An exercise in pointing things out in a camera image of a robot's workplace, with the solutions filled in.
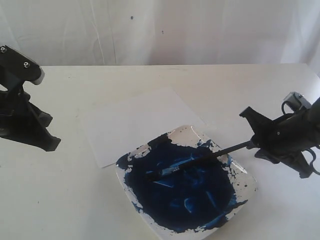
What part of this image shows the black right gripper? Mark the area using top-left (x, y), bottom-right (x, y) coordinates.
top-left (239, 104), bottom-right (320, 179)

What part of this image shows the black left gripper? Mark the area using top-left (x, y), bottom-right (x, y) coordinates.
top-left (0, 65), bottom-right (61, 152)

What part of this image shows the white paper sheet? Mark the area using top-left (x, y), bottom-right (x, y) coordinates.
top-left (81, 87), bottom-right (204, 168)

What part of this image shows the white square paint plate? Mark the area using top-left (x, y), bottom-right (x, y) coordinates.
top-left (116, 125), bottom-right (257, 240)

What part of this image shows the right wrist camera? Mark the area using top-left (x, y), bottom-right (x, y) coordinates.
top-left (281, 91), bottom-right (312, 115)

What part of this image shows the black paintbrush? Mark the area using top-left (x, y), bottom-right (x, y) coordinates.
top-left (145, 140), bottom-right (252, 182)

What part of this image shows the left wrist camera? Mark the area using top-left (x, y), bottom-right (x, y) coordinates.
top-left (0, 45), bottom-right (45, 85)

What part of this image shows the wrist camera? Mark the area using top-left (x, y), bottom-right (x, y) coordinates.
top-left (0, 45), bottom-right (45, 85)
top-left (281, 91), bottom-right (312, 115)

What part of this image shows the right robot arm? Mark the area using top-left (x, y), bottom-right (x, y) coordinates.
top-left (239, 99), bottom-right (320, 179)

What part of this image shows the white backdrop curtain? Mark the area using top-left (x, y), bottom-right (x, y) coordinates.
top-left (0, 0), bottom-right (320, 69)

